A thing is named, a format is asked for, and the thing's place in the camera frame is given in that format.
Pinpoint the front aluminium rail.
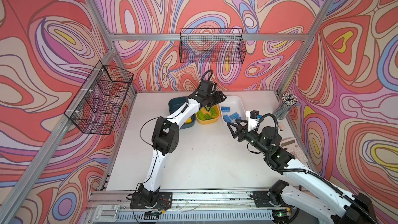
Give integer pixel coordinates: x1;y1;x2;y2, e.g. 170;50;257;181
78;188;297;224

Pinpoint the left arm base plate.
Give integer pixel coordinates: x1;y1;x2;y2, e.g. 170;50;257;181
126;191;173;210

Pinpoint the back wall wire basket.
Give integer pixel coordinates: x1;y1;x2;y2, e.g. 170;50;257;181
179;27;247;64

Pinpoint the left wall wire basket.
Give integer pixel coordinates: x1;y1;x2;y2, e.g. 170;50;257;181
64;61;134;135

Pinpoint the cup of pens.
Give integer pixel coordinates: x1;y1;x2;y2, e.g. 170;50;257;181
273;93;297;120

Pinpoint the green lego cluster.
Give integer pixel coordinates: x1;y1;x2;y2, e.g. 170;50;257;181
204;114;212;120

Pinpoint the blue lego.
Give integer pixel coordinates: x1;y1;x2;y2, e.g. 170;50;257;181
229;113;241;120
220;106;230;113
223;115;232;122

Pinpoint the dark teal plastic bin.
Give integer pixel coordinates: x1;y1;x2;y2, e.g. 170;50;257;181
169;96;196;129

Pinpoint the white plastic bin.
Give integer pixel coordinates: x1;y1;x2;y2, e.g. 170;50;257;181
219;95;247;123

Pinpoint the wall wire basket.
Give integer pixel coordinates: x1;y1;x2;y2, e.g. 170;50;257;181
64;61;134;135
179;27;247;64

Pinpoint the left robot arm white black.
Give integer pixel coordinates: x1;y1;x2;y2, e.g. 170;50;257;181
133;80;227;206

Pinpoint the green lego plate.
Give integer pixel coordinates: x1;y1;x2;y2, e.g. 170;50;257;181
197;111;206;121

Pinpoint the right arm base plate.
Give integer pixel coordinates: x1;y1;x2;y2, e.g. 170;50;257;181
249;190;293;208

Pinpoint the yellow plastic bin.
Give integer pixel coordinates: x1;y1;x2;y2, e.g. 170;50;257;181
195;105;221;125

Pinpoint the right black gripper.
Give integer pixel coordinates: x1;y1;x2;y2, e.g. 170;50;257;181
226;118;269;156

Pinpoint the pink white calculator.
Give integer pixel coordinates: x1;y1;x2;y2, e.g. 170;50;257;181
280;138;308;163

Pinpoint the grey metal handle plate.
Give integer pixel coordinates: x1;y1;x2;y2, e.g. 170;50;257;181
91;205;121;223

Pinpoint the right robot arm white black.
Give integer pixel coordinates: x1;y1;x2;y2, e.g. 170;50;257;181
227;111;377;224

